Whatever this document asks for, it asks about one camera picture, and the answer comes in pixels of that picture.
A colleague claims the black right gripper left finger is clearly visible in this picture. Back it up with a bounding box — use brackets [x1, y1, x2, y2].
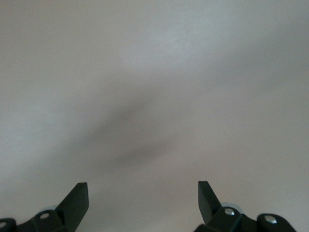
[0, 182, 89, 232]

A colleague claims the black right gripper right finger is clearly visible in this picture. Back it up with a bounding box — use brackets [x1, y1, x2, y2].
[194, 180, 299, 232]

